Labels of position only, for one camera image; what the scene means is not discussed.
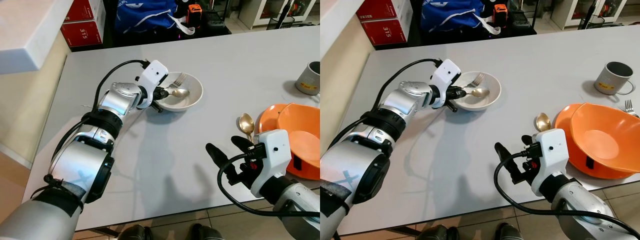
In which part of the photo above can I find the black robot right foot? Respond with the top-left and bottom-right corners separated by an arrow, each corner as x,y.
492,223 -> 524,240
192,223 -> 224,240

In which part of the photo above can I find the black table leg frame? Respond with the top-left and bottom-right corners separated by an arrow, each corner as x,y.
389,225 -> 421,237
92,227 -> 124,240

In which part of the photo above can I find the white ceramic bowl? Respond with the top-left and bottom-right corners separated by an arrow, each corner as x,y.
152,72 -> 205,112
452,70 -> 502,111

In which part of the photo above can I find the blue bag with white strap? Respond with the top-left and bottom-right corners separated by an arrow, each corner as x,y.
114,0 -> 197,37
419,0 -> 501,37

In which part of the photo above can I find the white cabinet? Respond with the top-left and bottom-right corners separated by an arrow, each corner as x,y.
238,0 -> 321,30
551,0 -> 640,29

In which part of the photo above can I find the red cardboard box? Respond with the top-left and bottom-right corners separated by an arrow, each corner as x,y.
60,12 -> 107,49
62,0 -> 105,24
355,0 -> 412,22
360,10 -> 414,47

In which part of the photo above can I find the black robot left foot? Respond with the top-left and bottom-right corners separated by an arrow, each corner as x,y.
117,224 -> 154,240
414,224 -> 459,240

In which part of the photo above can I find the black storage box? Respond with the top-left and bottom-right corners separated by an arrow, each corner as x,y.
507,10 -> 536,31
202,10 -> 232,35

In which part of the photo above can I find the white counter top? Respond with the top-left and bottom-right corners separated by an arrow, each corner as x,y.
0,0 -> 76,75
320,0 -> 371,59

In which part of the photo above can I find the orange plastic plate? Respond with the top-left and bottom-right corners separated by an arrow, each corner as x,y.
257,103 -> 294,135
553,103 -> 587,167

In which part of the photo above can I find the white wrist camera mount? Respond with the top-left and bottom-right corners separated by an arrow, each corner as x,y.
530,128 -> 570,197
430,58 -> 462,109
136,59 -> 170,110
249,129 -> 293,199

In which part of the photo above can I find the gold spoon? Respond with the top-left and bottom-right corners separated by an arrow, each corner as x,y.
534,112 -> 553,134
236,112 -> 256,144

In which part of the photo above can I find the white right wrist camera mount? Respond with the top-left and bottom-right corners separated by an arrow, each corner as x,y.
249,129 -> 293,199
530,128 -> 570,197

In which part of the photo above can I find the black robot foot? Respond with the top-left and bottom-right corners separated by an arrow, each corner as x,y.
117,224 -> 154,240
192,223 -> 224,240
414,224 -> 459,240
492,223 -> 524,240

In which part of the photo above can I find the grey mug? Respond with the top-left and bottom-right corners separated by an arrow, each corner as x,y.
294,60 -> 321,96
593,61 -> 635,97

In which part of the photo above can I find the orange plastic bowl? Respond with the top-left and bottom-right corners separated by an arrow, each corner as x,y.
565,102 -> 640,180
277,102 -> 321,181

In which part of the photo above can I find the silver spoon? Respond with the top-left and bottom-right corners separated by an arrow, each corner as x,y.
462,87 -> 491,99
162,87 -> 191,99

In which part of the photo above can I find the orange and black device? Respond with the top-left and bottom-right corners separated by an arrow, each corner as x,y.
187,3 -> 204,27
493,3 -> 509,27

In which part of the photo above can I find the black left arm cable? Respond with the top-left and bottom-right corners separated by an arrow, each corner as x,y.
376,58 -> 445,108
92,59 -> 152,108

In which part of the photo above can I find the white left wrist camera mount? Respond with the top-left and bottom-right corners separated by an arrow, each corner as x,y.
136,59 -> 170,110
430,58 -> 462,109

